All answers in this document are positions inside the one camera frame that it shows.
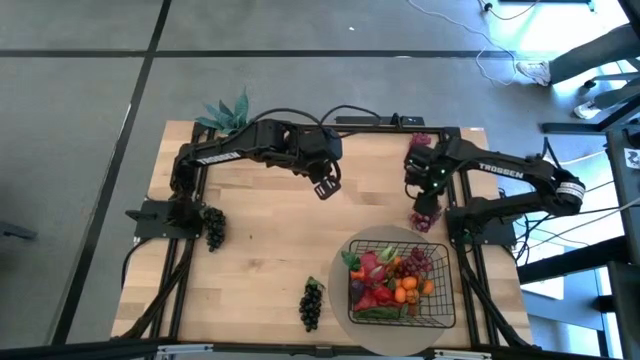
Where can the dark red grape bunch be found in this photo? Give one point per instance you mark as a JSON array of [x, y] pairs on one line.
[[415, 262], [424, 225]]

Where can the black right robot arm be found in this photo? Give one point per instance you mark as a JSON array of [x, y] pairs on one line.
[[500, 170]]

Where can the orange carrot with green leaves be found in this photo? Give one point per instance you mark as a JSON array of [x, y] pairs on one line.
[[357, 274]]

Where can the black grape bunch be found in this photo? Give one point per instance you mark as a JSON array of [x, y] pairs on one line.
[[310, 307], [215, 230]]

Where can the black crossbeam silver brackets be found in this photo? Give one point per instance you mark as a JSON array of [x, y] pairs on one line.
[[275, 351]]

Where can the grey side table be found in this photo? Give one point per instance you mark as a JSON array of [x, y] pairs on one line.
[[622, 180]]

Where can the mandarin cluster with green leaves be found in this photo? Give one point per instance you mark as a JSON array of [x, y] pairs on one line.
[[409, 282], [400, 295]]

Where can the person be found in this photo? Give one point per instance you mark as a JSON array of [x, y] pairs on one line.
[[590, 55]]

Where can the green cucumber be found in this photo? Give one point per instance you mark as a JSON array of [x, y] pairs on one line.
[[377, 314]]

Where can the black aluminium table frame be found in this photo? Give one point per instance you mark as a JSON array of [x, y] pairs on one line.
[[380, 129]]

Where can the green plant in white pot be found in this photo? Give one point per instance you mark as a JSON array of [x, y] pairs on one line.
[[227, 117]]

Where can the long red vegetable green end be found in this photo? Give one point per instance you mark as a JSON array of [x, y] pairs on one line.
[[366, 302]]

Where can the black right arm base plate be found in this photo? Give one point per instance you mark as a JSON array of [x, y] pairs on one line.
[[495, 232]]

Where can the black desk leg beam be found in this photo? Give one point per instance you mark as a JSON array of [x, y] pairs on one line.
[[575, 128]]

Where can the black mounting bar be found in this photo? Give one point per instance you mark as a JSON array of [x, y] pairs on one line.
[[400, 120]]

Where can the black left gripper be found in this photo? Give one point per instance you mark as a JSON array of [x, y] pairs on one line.
[[322, 152]]

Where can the pink dragon fruit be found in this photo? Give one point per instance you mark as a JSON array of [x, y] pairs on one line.
[[372, 265]]

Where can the grey office chair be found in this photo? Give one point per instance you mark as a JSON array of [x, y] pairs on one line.
[[620, 95]]

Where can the pink grape bunch green leaf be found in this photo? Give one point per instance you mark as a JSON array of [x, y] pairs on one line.
[[420, 139]]

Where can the dark purple eggplant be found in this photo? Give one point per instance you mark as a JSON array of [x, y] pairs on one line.
[[357, 290]]

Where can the dark stand foot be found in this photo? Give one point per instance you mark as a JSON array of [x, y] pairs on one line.
[[15, 231]]

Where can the black floor beam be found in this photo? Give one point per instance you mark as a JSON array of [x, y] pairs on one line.
[[565, 260]]

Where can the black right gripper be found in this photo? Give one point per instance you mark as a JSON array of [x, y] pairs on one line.
[[429, 195]]

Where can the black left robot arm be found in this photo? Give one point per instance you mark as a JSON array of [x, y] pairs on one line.
[[225, 152]]

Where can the white marker tag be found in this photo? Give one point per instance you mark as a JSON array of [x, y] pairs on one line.
[[632, 159]]

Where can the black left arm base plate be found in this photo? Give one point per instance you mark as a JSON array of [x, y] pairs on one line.
[[150, 225]]

